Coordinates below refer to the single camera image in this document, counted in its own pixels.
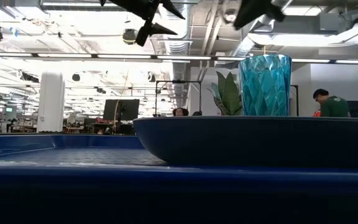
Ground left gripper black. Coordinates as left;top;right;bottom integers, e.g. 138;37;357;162
99;0;186;48

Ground teal faceted plastic cup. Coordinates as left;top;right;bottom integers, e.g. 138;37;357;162
238;54;293;118

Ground dark teal round plate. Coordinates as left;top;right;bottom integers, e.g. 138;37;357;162
132;115;358;170

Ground blue plastic tray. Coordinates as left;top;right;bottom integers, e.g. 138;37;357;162
0;133;358;224

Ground long ceiling light strip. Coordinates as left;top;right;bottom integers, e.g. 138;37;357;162
0;52;249;63

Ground succulent plant in white pot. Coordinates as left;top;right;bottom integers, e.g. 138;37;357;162
208;71;244;117

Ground black computer monitor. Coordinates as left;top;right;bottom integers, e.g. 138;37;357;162
102;98;140;122

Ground white pillar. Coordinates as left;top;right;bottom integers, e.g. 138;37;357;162
36;71;66;134

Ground corrugated silver air duct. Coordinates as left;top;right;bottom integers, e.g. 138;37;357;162
154;0;193;108

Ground black metal stand frame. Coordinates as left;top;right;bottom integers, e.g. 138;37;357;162
154;80;203;118

